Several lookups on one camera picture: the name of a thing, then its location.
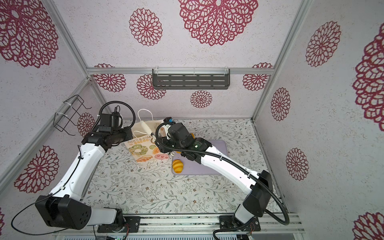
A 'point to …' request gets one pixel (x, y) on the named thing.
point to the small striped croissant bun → (178, 166)
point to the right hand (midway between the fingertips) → (158, 138)
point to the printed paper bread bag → (142, 146)
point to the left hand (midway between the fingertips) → (129, 135)
